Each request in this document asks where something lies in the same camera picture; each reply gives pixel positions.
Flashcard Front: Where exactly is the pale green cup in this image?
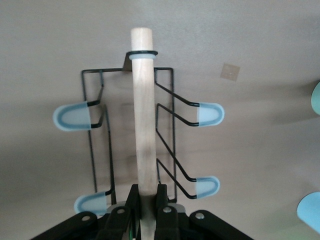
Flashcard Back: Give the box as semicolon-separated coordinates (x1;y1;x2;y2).
309;80;320;117

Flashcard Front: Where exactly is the brown square tape patch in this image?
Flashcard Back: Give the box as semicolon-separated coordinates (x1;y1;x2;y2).
219;63;241;82

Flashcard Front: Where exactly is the light blue cup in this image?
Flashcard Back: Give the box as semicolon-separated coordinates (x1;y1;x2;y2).
296;191;320;232

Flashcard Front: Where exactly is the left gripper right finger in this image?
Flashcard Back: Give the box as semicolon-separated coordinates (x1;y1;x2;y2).
152;184;253;240

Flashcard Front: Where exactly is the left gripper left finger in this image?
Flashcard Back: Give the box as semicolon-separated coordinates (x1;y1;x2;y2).
29;184;142;240

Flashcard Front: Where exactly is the black wire cup holder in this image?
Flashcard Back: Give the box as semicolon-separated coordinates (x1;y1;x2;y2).
52;26;226;240

